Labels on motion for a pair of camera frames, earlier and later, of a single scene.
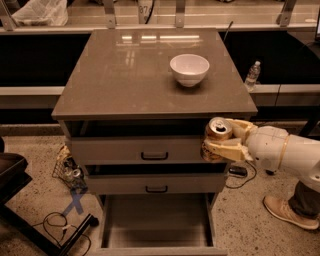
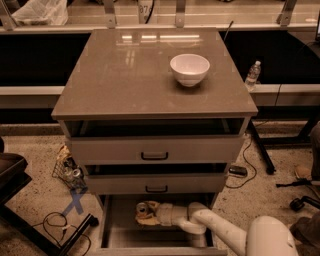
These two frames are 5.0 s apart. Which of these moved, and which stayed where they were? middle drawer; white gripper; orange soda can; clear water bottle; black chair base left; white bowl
Moved: orange soda can; white gripper
Stayed: middle drawer; white bowl; black chair base left; clear water bottle
